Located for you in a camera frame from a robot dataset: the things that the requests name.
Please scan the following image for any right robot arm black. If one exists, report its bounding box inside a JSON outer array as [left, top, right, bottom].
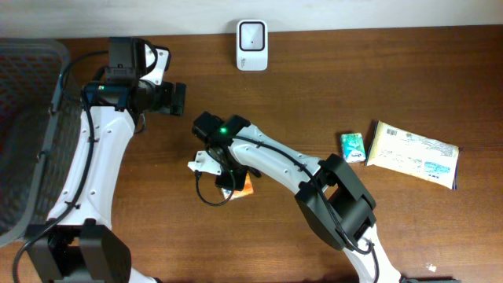
[[188, 112, 405, 282]]

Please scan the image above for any cream snack bag blue label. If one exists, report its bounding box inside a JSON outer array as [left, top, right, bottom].
[[365, 121, 460, 190]]

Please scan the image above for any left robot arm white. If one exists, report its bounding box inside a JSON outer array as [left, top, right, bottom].
[[19, 37, 186, 282]]

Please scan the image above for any orange tissue pack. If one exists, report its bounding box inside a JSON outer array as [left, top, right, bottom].
[[221, 174, 254, 200]]

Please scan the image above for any white barcode scanner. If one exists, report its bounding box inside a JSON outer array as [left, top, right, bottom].
[[236, 19, 269, 72]]

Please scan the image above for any grey plastic mesh basket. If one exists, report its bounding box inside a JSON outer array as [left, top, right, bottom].
[[1, 39, 82, 246]]

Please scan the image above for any teal tissue pack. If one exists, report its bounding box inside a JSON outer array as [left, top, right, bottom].
[[341, 133, 366, 163]]

